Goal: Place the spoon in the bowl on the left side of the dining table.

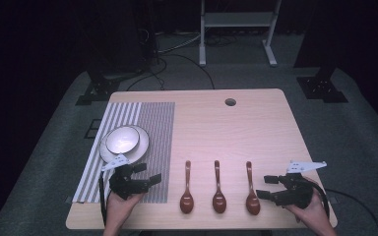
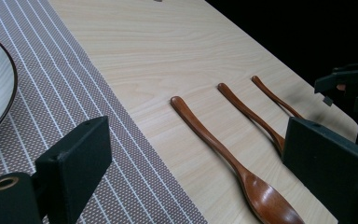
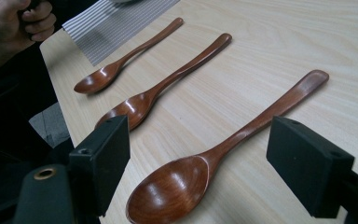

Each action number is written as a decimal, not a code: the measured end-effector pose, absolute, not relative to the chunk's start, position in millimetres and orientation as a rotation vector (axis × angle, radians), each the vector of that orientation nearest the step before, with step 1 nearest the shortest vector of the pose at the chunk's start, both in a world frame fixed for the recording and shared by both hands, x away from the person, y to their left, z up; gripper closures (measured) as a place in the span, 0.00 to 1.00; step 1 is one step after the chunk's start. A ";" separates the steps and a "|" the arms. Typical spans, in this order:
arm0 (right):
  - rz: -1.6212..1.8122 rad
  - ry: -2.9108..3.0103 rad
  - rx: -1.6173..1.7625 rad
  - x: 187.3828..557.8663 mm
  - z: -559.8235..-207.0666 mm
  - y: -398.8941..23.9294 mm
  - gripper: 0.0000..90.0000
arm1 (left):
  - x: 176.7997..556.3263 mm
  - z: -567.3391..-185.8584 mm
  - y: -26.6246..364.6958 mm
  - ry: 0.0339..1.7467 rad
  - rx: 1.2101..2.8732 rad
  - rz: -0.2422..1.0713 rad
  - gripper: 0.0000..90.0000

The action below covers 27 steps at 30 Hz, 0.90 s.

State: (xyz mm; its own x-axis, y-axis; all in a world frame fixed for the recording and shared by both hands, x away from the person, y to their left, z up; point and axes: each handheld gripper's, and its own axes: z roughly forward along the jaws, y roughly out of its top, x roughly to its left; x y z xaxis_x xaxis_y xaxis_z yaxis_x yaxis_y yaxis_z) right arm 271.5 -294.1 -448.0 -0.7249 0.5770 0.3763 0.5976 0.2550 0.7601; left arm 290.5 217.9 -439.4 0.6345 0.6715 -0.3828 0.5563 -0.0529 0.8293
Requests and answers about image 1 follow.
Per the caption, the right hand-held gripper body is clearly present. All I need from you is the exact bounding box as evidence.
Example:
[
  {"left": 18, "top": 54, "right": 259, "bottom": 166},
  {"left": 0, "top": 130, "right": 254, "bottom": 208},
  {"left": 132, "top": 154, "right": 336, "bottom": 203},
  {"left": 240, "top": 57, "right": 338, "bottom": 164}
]
[{"left": 271, "top": 159, "right": 328, "bottom": 210}]

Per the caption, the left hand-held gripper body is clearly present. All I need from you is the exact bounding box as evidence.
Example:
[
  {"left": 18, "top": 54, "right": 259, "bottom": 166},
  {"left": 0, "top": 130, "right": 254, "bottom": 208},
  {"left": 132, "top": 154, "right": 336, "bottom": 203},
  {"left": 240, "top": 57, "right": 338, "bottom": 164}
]
[{"left": 100, "top": 153, "right": 152, "bottom": 202}]

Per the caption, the person's left hand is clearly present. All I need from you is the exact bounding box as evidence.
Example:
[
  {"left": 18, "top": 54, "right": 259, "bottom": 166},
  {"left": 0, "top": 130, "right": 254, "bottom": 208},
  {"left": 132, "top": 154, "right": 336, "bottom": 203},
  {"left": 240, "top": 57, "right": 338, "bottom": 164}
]
[{"left": 105, "top": 191, "right": 146, "bottom": 231}]

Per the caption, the person's right hand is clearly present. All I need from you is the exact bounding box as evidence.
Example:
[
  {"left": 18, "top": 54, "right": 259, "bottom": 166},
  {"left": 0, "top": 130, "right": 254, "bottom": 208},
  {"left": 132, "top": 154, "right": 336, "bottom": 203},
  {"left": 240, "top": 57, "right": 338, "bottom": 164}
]
[{"left": 283, "top": 177, "right": 333, "bottom": 231}]

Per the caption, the brown soup spoon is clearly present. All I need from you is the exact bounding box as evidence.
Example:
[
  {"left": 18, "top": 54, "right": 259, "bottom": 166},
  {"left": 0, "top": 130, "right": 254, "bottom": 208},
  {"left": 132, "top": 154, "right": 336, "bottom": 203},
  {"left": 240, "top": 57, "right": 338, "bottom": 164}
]
[
  {"left": 212, "top": 159, "right": 227, "bottom": 214},
  {"left": 244, "top": 160, "right": 262, "bottom": 216},
  {"left": 179, "top": 159, "right": 195, "bottom": 215}
]

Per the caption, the white bowl with dark rim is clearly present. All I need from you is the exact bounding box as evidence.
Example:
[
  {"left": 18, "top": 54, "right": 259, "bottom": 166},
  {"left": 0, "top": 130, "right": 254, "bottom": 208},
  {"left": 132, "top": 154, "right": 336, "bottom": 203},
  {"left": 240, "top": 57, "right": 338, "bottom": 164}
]
[{"left": 104, "top": 125, "right": 142, "bottom": 155}]

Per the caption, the grey striped placemat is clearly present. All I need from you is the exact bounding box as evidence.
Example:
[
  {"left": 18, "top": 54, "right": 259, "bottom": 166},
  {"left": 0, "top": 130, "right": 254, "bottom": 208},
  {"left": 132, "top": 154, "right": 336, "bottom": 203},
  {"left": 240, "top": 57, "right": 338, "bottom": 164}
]
[{"left": 72, "top": 101, "right": 176, "bottom": 205}]

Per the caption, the dark floor outlet plate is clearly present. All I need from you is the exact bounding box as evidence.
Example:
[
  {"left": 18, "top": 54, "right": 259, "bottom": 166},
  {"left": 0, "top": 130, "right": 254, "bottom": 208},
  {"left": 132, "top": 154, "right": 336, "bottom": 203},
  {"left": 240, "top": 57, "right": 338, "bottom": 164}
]
[{"left": 84, "top": 118, "right": 103, "bottom": 140}]

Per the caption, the black stand base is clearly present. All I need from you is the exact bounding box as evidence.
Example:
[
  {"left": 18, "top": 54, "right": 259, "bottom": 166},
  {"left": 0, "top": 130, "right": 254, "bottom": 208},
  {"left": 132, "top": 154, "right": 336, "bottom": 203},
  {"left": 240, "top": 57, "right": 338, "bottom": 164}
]
[
  {"left": 75, "top": 69, "right": 123, "bottom": 107},
  {"left": 296, "top": 64, "right": 349, "bottom": 104}
]

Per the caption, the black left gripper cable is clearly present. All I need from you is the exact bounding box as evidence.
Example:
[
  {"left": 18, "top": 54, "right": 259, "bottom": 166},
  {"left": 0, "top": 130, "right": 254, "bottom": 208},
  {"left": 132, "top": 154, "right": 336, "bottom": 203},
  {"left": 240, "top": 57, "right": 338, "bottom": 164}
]
[{"left": 97, "top": 174, "right": 110, "bottom": 227}]

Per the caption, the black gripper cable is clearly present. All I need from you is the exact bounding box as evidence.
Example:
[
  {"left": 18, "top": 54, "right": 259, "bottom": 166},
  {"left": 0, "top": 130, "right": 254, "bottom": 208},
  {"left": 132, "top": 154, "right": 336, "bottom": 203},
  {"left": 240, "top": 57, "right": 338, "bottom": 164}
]
[
  {"left": 97, "top": 174, "right": 110, "bottom": 227},
  {"left": 304, "top": 178, "right": 331, "bottom": 219}
]

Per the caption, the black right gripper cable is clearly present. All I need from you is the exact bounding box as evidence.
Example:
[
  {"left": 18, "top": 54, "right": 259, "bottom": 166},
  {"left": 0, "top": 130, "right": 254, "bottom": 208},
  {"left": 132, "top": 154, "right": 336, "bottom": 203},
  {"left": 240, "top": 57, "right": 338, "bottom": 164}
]
[{"left": 304, "top": 178, "right": 331, "bottom": 219}]

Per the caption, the long black floor cable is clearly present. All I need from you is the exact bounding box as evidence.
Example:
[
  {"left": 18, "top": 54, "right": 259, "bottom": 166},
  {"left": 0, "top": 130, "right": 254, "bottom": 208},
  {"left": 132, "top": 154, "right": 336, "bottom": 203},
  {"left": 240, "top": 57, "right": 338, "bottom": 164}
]
[{"left": 125, "top": 53, "right": 217, "bottom": 91}]

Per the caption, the grey floor cable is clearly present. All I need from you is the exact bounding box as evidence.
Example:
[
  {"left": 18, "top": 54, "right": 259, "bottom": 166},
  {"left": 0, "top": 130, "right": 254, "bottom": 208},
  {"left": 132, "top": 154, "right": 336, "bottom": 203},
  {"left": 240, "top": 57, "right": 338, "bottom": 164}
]
[{"left": 157, "top": 29, "right": 205, "bottom": 54}]

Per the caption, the white metal stand frame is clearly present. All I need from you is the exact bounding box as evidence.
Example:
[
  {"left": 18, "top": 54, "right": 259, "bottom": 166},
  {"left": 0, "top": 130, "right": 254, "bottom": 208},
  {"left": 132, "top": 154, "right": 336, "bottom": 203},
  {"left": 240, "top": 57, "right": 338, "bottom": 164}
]
[{"left": 198, "top": 0, "right": 283, "bottom": 68}]

